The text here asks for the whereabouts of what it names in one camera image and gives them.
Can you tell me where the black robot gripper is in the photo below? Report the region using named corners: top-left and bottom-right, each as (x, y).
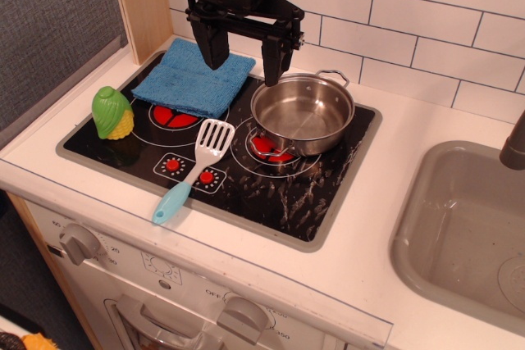
top-left (186, 0), bottom-right (304, 86)

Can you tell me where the stainless steel pot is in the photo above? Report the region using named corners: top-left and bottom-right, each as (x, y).
top-left (250, 70), bottom-right (355, 157)

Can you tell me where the blue folded towel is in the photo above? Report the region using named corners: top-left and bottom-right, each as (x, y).
top-left (132, 39), bottom-right (256, 119)

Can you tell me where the black toy stovetop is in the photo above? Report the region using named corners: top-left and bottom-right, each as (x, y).
top-left (57, 77), bottom-right (382, 252)

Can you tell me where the toy corn with green husk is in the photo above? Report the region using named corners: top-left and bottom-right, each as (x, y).
top-left (91, 86), bottom-right (135, 140)

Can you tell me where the grey timer knob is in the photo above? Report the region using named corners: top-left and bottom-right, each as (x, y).
top-left (59, 224), bottom-right (101, 266)

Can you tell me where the grey oven knob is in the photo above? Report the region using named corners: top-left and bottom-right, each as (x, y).
top-left (217, 297), bottom-right (269, 345)

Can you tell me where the grey sink basin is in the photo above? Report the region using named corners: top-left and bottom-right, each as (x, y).
top-left (391, 141), bottom-right (524, 335)

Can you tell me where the grey faucet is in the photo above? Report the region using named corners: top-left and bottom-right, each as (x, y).
top-left (499, 111), bottom-right (525, 170)

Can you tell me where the yellow toy on floor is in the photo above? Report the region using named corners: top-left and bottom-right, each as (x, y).
top-left (1, 332), bottom-right (58, 350)

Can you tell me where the white spatula with blue handle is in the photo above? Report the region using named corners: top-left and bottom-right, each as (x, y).
top-left (152, 119), bottom-right (235, 225)

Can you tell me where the wooden side post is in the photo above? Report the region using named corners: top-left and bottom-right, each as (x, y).
top-left (118, 0), bottom-right (173, 65)

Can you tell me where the oven door handle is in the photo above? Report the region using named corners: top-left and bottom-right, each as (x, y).
top-left (114, 295), bottom-right (226, 349)

